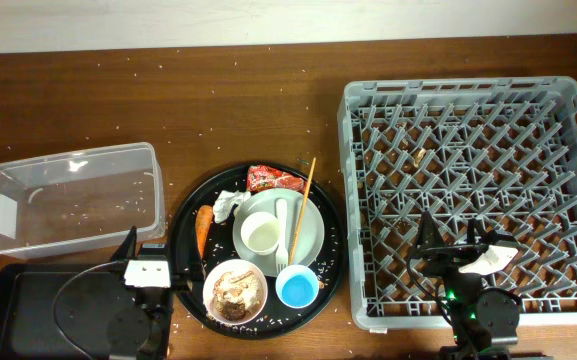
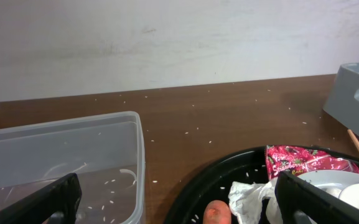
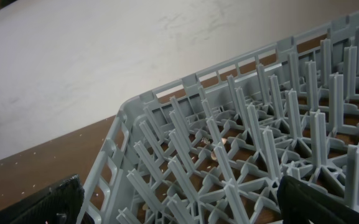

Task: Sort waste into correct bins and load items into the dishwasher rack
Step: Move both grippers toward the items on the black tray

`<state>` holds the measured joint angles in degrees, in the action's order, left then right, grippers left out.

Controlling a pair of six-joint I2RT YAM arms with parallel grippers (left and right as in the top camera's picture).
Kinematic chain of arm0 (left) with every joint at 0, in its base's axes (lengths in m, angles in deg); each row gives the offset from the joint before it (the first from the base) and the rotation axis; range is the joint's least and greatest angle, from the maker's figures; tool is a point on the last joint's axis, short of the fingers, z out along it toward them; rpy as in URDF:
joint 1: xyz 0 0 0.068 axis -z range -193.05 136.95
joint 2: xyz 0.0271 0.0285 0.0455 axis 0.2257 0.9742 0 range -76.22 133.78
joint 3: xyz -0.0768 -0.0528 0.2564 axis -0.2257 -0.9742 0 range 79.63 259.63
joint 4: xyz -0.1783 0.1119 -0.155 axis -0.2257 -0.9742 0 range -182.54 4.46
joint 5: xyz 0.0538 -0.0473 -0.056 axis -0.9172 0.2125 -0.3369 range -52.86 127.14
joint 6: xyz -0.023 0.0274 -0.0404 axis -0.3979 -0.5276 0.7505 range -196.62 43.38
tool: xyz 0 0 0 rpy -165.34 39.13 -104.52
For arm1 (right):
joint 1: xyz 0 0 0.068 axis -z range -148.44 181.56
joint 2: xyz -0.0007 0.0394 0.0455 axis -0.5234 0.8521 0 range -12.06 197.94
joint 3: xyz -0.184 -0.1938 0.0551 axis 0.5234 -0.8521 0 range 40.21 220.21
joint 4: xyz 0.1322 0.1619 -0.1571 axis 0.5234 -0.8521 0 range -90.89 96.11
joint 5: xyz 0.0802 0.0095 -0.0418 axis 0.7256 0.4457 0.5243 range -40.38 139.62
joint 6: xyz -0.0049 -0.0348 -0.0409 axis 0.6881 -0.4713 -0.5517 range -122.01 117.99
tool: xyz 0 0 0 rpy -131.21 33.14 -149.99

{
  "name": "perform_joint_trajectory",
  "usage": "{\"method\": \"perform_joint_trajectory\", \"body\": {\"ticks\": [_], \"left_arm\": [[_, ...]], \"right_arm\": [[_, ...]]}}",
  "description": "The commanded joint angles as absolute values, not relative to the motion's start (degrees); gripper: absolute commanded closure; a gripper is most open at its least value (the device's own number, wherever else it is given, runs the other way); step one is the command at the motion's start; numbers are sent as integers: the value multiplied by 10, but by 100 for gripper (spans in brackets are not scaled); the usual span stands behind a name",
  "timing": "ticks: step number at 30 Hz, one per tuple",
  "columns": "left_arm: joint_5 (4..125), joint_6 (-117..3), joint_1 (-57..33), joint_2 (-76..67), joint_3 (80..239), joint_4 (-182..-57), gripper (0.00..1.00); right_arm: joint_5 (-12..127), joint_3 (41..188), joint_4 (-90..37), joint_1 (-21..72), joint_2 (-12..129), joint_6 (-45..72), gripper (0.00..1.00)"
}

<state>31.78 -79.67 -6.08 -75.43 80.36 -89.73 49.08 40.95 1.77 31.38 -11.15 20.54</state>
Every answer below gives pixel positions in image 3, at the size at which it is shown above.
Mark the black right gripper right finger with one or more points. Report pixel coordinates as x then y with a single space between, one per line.
301 204

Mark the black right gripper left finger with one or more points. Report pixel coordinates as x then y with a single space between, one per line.
60 202

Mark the grey plastic dishwasher rack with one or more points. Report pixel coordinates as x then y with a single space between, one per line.
212 147

